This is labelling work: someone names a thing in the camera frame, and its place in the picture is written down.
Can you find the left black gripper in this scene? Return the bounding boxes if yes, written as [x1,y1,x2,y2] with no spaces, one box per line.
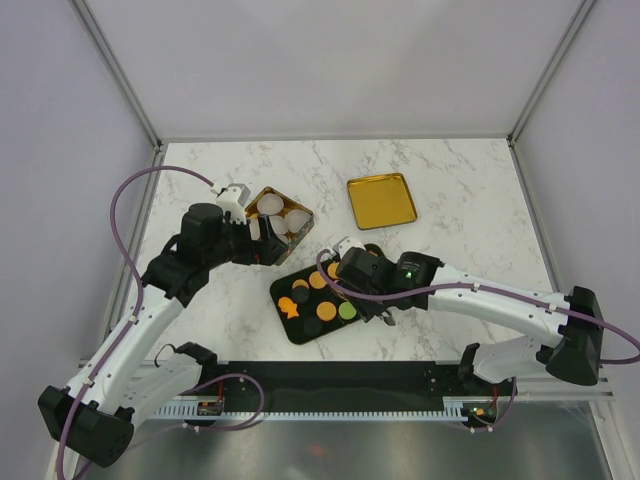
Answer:
[204,212,287,269]

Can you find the orange round cookie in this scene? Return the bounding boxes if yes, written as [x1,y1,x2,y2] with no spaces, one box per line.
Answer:
[327,262,339,281]
[308,271,327,290]
[316,301,337,322]

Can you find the square cookie tin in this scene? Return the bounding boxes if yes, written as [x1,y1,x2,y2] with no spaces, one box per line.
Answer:
[245,186,315,265]

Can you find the gold tin lid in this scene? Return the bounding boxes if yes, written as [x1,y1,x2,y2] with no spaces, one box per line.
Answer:
[347,172,418,230]

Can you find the metal tongs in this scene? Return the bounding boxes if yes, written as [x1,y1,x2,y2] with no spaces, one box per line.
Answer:
[378,310,396,327]

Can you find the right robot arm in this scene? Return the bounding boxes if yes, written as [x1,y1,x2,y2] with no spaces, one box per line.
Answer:
[337,246,603,395]

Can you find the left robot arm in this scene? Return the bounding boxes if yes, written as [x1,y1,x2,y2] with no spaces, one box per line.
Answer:
[38,203,287,471]

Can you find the orange cookie under black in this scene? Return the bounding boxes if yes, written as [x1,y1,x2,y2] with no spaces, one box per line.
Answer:
[292,279,309,289]

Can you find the green cookie lower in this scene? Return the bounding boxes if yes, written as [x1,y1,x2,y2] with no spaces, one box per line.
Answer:
[338,301,357,320]

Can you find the black sandwich cookie upper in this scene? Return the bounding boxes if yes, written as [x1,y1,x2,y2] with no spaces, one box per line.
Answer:
[291,286,310,304]

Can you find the black sandwich cookie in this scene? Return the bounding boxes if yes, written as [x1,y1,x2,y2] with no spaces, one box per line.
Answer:
[291,286,310,304]
[303,317,323,337]

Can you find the orange fish cookie left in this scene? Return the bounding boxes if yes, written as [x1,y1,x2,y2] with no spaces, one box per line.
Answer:
[277,296,299,320]

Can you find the black serving tray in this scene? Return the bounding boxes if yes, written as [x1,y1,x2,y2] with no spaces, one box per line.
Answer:
[269,243,391,346]

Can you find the black sandwich cookie lower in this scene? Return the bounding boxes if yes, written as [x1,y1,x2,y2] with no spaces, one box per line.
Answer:
[303,317,323,337]

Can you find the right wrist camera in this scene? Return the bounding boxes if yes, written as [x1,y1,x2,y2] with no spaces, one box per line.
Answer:
[333,236,365,258]

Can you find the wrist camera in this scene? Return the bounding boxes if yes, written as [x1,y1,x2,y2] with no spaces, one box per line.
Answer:
[333,236,365,258]
[211,183,250,218]

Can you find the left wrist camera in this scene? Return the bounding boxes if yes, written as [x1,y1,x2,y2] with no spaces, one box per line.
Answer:
[211,183,250,218]

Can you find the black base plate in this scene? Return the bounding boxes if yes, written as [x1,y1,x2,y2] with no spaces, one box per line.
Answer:
[198,361,512,412]

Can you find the white cable duct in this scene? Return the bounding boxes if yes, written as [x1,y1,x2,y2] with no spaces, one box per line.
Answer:
[152,397,474,421]

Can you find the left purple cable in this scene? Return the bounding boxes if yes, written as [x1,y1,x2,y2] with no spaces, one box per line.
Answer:
[53,165,216,479]

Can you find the purple cable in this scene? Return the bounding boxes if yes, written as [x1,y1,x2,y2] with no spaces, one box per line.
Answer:
[53,165,216,479]
[315,248,640,365]

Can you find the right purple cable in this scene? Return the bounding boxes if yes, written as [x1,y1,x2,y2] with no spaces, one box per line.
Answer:
[315,248,640,365]

